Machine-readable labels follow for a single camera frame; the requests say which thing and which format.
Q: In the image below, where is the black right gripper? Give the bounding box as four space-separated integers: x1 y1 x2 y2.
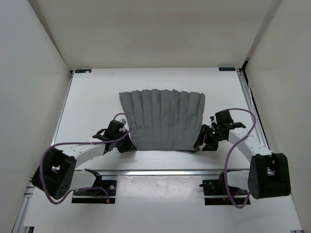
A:
193 124 225 151

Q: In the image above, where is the grey pleated skirt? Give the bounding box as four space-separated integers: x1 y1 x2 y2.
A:
119 89 205 152

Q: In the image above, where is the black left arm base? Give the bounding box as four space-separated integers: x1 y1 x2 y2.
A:
70 168 117 204

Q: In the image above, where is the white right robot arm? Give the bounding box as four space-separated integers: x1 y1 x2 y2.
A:
195 122 291 199

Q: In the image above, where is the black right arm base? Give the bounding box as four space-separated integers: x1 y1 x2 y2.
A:
199 170 251 206

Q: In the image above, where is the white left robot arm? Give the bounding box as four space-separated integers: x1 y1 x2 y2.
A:
31 129 136 204

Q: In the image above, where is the blue right corner label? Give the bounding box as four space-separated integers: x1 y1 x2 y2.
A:
219 67 236 71

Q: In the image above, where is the blue corner label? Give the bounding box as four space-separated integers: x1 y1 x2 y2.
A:
219 67 236 71
75 69 92 73

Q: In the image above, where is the blue left corner label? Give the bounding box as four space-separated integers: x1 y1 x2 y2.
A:
75 69 92 73

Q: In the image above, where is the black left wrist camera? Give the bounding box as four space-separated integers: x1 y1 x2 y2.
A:
104 120 124 140

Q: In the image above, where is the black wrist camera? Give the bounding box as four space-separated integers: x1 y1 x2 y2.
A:
215 110 233 125
104 120 124 140

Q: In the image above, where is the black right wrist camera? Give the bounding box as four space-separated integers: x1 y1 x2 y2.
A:
215 110 233 125

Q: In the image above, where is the aluminium frame rail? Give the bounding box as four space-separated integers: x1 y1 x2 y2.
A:
237 69 270 149

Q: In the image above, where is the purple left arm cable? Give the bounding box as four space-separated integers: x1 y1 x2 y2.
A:
39 113 133 205

